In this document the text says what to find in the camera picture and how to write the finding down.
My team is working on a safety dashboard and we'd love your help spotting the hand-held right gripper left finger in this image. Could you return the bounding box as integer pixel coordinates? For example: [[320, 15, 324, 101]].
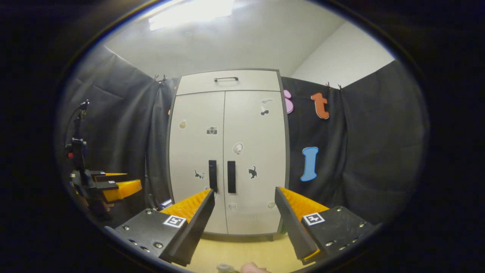
[[114, 188, 215, 267]]

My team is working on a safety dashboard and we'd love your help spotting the white cabinet drawer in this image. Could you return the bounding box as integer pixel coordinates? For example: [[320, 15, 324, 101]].
[[176, 70, 283, 96]]

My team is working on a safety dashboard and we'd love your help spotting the white cabinet door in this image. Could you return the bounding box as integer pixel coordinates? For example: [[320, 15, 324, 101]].
[[169, 92, 228, 234], [224, 90, 287, 235]]

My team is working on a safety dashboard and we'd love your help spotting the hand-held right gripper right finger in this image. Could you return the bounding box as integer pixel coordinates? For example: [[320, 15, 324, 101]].
[[274, 186, 379, 265]]

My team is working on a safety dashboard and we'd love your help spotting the black backdrop cloth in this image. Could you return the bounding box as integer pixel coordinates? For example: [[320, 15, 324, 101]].
[[57, 45, 429, 228]]

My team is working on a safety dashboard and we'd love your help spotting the white and grey cabinet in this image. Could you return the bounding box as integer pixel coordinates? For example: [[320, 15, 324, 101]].
[[167, 68, 291, 242]]

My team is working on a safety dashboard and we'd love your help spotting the black door handle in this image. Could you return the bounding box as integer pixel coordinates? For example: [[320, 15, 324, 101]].
[[208, 160, 218, 193], [227, 161, 236, 194]]

